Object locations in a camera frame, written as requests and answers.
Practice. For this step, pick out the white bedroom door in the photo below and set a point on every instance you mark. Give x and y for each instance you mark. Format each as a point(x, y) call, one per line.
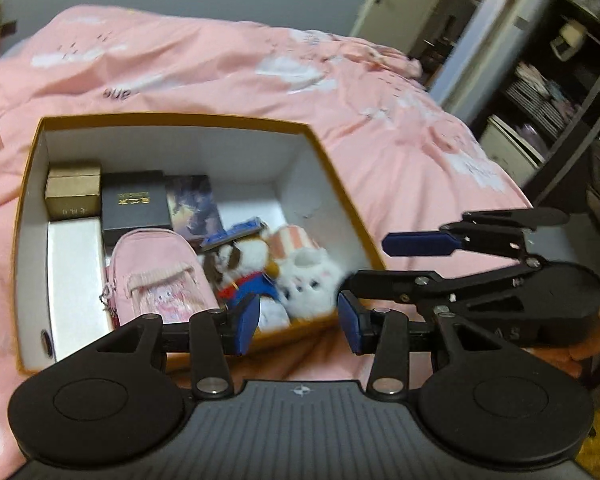
point(392, 23)

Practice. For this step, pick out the pink mini backpack pouch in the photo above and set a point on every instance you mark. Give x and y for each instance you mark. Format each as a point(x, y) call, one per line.
point(155, 271)

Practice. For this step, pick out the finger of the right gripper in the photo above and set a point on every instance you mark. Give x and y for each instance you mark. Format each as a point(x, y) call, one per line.
point(400, 287)
point(503, 233)

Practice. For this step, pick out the purple illustrated card box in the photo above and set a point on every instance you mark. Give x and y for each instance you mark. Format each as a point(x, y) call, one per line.
point(193, 211)

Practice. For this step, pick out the gold textured gift box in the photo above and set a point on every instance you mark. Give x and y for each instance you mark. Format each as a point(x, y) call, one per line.
point(73, 191)

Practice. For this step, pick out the white flat box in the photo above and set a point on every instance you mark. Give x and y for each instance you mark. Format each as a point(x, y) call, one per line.
point(75, 280)

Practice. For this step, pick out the dark bookshelf with items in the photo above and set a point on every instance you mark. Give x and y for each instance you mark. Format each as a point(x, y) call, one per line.
point(542, 123)

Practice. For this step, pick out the blue paper hang tag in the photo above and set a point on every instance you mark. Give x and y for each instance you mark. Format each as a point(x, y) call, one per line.
point(248, 228)

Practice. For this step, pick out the pink printed bed duvet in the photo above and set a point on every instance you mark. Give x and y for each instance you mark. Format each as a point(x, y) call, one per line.
point(406, 164)

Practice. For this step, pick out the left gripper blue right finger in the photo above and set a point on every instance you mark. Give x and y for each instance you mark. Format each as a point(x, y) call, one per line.
point(383, 334)

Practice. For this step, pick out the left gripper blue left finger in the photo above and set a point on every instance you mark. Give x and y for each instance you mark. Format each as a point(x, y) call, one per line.
point(215, 334)

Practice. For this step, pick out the orange cardboard storage box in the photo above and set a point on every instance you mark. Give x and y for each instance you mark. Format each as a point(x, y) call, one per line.
point(277, 171)

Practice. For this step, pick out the black box gold lettering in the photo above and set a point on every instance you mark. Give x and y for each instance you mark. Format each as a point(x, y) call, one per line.
point(131, 201)

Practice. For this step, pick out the white plush striped ears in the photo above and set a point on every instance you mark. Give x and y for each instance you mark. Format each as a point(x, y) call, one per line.
point(308, 278)

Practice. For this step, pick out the brown plush toy blue outfit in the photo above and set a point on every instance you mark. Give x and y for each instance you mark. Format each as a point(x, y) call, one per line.
point(246, 267)

